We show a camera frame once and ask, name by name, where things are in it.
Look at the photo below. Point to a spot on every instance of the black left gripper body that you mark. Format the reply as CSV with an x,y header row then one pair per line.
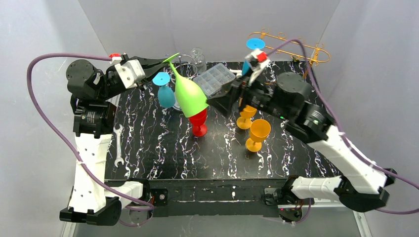
x,y
142,65

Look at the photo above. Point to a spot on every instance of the green plastic goblet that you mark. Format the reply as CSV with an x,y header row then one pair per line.
x,y
189,95

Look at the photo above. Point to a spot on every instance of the orange plastic goblet far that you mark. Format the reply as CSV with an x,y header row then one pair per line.
x,y
244,121

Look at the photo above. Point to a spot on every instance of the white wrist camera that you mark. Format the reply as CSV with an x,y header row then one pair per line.
x,y
129,70
257,62

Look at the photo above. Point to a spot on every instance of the orange plastic goblet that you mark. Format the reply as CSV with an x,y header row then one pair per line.
x,y
244,121
259,131

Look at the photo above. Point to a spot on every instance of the white small tool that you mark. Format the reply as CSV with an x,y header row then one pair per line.
x,y
237,73

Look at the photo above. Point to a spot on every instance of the orange plastic goblet near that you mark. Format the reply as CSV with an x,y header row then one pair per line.
x,y
259,131

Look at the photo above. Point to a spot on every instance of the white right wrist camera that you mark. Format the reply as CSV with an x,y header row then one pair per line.
x,y
257,62

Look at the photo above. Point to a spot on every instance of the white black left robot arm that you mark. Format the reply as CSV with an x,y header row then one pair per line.
x,y
91,92

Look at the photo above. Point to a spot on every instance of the clear glass wine glass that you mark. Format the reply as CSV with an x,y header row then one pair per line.
x,y
199,60

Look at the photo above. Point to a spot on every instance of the gold wire glass rack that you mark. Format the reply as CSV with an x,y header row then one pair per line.
x,y
292,56

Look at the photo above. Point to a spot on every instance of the blue plastic goblet back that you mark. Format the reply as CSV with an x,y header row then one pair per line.
x,y
252,44

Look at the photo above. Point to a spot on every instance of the red plastic goblet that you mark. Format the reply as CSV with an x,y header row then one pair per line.
x,y
199,129

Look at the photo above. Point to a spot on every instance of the blue plastic goblet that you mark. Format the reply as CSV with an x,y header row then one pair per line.
x,y
252,44
166,95

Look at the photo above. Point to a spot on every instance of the silver open-end wrench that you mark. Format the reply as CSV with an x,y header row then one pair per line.
x,y
118,160

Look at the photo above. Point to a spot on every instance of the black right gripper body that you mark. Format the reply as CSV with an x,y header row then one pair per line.
x,y
234,95

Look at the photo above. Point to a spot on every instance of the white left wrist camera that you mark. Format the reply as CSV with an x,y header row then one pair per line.
x,y
129,70

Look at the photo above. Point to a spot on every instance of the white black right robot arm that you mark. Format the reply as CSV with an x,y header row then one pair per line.
x,y
359,187

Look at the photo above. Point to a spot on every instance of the clear plastic parts box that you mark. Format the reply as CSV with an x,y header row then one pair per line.
x,y
212,80

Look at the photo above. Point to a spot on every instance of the chrome spiral glass rack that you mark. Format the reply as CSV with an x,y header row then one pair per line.
x,y
185,66

